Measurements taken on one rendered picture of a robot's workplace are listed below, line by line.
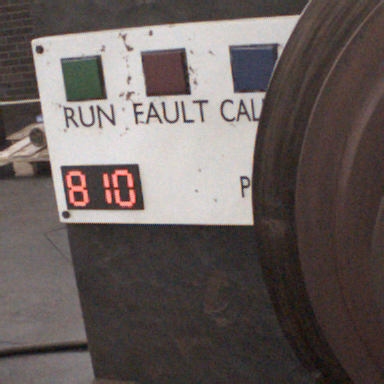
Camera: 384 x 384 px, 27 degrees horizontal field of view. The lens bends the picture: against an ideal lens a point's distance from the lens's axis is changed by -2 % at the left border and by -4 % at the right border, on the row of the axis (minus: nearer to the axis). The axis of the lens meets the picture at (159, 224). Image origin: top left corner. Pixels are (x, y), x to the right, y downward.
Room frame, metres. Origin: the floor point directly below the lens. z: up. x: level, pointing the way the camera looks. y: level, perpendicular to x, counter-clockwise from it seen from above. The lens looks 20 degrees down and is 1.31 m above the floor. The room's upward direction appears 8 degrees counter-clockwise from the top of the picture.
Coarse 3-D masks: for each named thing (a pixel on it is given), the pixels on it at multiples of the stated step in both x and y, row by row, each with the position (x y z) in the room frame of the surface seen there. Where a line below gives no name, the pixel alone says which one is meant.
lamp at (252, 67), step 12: (240, 48) 0.65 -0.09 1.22; (252, 48) 0.65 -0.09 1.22; (264, 48) 0.64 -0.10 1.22; (240, 60) 0.65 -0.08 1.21; (252, 60) 0.65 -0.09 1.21; (264, 60) 0.64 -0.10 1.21; (240, 72) 0.65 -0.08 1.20; (252, 72) 0.65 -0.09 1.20; (264, 72) 0.64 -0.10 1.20; (240, 84) 0.65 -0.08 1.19; (252, 84) 0.65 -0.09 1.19; (264, 84) 0.64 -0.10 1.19
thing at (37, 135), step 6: (42, 114) 5.12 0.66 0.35; (42, 120) 5.06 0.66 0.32; (36, 126) 4.98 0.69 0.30; (42, 126) 4.99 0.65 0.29; (30, 132) 4.99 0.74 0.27; (36, 132) 4.98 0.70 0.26; (42, 132) 4.96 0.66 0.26; (30, 138) 5.00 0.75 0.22; (36, 138) 4.97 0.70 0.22; (42, 138) 4.97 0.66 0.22; (36, 144) 4.99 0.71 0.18; (42, 144) 4.96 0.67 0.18
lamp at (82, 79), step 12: (72, 60) 0.72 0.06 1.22; (84, 60) 0.71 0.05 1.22; (96, 60) 0.71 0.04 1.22; (72, 72) 0.72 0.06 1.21; (84, 72) 0.71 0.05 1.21; (96, 72) 0.71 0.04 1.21; (72, 84) 0.72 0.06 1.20; (84, 84) 0.71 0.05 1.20; (96, 84) 0.71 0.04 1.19; (72, 96) 0.72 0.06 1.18; (84, 96) 0.71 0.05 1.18; (96, 96) 0.71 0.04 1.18
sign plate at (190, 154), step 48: (48, 48) 0.73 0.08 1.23; (96, 48) 0.71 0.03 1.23; (144, 48) 0.69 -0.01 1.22; (192, 48) 0.67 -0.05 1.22; (48, 96) 0.73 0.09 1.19; (144, 96) 0.69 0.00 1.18; (192, 96) 0.68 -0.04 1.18; (240, 96) 0.66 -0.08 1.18; (48, 144) 0.74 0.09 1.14; (96, 144) 0.72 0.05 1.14; (144, 144) 0.70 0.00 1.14; (192, 144) 0.68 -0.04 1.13; (240, 144) 0.66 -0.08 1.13; (96, 192) 0.72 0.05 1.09; (144, 192) 0.70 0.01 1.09; (192, 192) 0.68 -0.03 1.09; (240, 192) 0.66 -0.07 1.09
